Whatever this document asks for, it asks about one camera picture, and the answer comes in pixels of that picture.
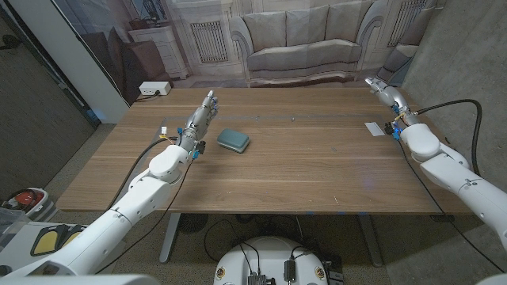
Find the teal soap box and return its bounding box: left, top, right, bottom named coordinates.
left=216, top=127, right=251, bottom=154

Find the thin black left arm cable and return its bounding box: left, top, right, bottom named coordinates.
left=93, top=160, right=194, bottom=276

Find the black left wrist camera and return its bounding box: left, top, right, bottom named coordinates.
left=191, top=140, right=207, bottom=160

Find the white power strip box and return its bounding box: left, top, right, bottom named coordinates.
left=138, top=81, right=172, bottom=97

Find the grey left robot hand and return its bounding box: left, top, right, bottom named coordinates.
left=177, top=89, right=219, bottom=154

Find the yellow and black pad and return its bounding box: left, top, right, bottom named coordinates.
left=30, top=223, right=86, bottom=257

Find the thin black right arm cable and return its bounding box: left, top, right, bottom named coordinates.
left=397, top=139, right=506, bottom=274

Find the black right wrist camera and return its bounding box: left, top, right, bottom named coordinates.
left=383, top=121, right=402, bottom=142

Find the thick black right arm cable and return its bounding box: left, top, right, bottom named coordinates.
left=414, top=98, right=483, bottom=177

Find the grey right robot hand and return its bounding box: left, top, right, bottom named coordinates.
left=364, top=77, right=421, bottom=126

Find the red and white floor device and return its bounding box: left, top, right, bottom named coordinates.
left=2, top=187, right=56, bottom=222

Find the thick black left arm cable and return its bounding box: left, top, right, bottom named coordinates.
left=106, top=137, right=181, bottom=211

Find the black floor cable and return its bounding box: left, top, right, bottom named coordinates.
left=203, top=218, right=239, bottom=263

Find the grey table leg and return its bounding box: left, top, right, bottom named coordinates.
left=358, top=215, right=384, bottom=268
left=158, top=213, right=181, bottom=264

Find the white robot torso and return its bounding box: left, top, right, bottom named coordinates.
left=213, top=236, right=330, bottom=285

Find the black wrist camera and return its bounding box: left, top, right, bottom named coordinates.
left=383, top=121, right=402, bottom=142
left=191, top=140, right=207, bottom=160

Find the printed living room backdrop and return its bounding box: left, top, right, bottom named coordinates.
left=53, top=0, right=447, bottom=106

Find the white card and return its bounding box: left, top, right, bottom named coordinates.
left=364, top=121, right=386, bottom=138

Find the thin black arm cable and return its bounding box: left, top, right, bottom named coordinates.
left=93, top=160, right=194, bottom=276
left=397, top=139, right=506, bottom=274

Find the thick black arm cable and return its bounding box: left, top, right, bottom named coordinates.
left=106, top=137, right=181, bottom=211
left=414, top=98, right=483, bottom=177

